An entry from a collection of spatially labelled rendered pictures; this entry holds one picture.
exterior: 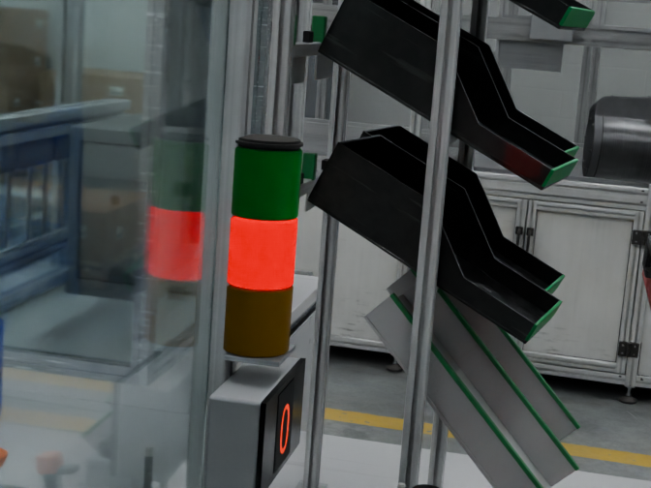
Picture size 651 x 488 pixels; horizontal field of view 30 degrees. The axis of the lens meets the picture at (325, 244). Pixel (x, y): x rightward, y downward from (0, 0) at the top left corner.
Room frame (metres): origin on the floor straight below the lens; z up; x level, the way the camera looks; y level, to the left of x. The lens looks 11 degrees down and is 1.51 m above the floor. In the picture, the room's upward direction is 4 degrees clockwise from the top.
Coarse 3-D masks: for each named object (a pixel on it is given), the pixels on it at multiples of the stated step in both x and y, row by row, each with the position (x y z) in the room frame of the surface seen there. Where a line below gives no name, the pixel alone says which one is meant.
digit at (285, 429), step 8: (288, 392) 0.86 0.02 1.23; (280, 400) 0.84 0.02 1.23; (288, 400) 0.86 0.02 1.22; (280, 408) 0.84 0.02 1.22; (288, 408) 0.86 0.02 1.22; (280, 416) 0.84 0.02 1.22; (288, 416) 0.87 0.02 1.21; (280, 424) 0.84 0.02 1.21; (288, 424) 0.87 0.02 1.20; (280, 432) 0.85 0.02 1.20; (288, 432) 0.87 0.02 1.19; (280, 440) 0.85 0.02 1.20; (288, 440) 0.87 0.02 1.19; (280, 448) 0.85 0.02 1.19; (288, 448) 0.87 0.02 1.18; (280, 456) 0.85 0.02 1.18; (280, 464) 0.85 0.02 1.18
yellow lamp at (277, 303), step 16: (240, 288) 0.84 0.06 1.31; (288, 288) 0.86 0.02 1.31; (240, 304) 0.84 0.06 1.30; (256, 304) 0.84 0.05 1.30; (272, 304) 0.84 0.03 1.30; (288, 304) 0.85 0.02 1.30; (240, 320) 0.84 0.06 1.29; (256, 320) 0.84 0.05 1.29; (272, 320) 0.84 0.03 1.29; (288, 320) 0.85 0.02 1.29; (224, 336) 0.85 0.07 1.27; (240, 336) 0.84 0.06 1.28; (256, 336) 0.84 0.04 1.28; (272, 336) 0.84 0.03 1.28; (288, 336) 0.86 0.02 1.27; (240, 352) 0.84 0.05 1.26; (256, 352) 0.84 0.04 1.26; (272, 352) 0.84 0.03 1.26
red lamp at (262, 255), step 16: (240, 224) 0.84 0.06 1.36; (256, 224) 0.84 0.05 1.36; (272, 224) 0.84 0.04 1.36; (288, 224) 0.85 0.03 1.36; (240, 240) 0.84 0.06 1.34; (256, 240) 0.84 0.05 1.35; (272, 240) 0.84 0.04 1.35; (288, 240) 0.85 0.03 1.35; (240, 256) 0.84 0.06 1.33; (256, 256) 0.84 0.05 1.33; (272, 256) 0.84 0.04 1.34; (288, 256) 0.85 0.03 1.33; (240, 272) 0.84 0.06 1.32; (256, 272) 0.84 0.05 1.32; (272, 272) 0.84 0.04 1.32; (288, 272) 0.85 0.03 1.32; (256, 288) 0.84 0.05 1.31; (272, 288) 0.84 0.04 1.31
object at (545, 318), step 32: (352, 160) 1.28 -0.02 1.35; (384, 160) 1.41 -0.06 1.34; (416, 160) 1.39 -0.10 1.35; (320, 192) 1.30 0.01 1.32; (352, 192) 1.28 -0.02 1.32; (384, 192) 1.27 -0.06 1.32; (416, 192) 1.26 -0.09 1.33; (448, 192) 1.38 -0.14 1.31; (352, 224) 1.28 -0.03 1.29; (384, 224) 1.27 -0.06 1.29; (416, 224) 1.26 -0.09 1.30; (448, 224) 1.37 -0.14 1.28; (416, 256) 1.26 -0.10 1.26; (448, 256) 1.24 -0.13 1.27; (480, 256) 1.36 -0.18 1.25; (448, 288) 1.24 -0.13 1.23; (480, 288) 1.23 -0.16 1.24; (512, 288) 1.34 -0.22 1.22; (512, 320) 1.22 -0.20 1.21; (544, 320) 1.26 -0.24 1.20
